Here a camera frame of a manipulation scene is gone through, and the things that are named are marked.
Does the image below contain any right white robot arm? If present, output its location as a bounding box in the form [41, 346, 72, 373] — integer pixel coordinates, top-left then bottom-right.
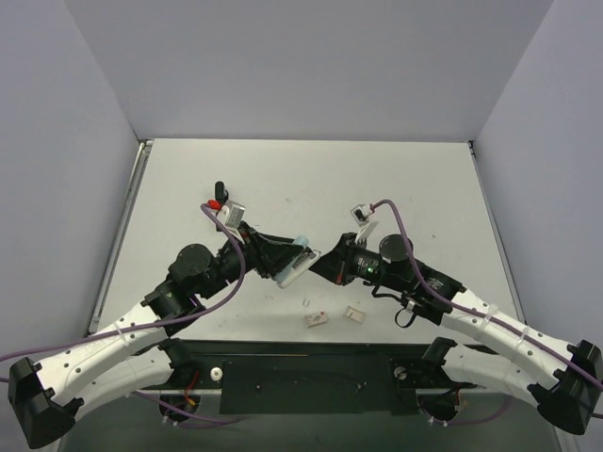
[310, 233, 602, 435]

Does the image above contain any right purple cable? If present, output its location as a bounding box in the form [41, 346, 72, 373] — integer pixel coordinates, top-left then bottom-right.
[369, 200, 603, 427]

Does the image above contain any aluminium frame rail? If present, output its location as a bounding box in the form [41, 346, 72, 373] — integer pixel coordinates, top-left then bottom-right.
[87, 139, 155, 334]

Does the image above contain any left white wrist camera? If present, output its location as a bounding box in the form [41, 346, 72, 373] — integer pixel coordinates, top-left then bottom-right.
[208, 200, 246, 240]

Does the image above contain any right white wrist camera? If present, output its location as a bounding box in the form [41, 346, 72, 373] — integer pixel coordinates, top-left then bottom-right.
[350, 204, 379, 245]

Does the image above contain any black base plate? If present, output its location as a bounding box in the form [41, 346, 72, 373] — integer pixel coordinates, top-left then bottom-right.
[150, 340, 465, 415]

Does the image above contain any black stapler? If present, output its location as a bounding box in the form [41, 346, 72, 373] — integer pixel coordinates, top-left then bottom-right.
[214, 181, 230, 205]

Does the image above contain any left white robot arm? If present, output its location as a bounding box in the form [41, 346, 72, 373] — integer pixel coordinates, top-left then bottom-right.
[8, 223, 319, 449]

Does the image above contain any open white staple box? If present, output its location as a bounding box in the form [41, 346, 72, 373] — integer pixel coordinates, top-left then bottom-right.
[343, 306, 367, 325]

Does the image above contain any staple box with red dot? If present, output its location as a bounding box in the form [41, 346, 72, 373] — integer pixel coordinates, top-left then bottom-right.
[304, 311, 329, 329]

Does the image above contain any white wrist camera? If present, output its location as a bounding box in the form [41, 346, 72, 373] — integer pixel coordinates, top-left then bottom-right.
[350, 204, 379, 245]
[208, 200, 246, 240]

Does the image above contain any blue and white stapler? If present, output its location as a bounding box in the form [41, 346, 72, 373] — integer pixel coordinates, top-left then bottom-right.
[273, 235, 321, 289]

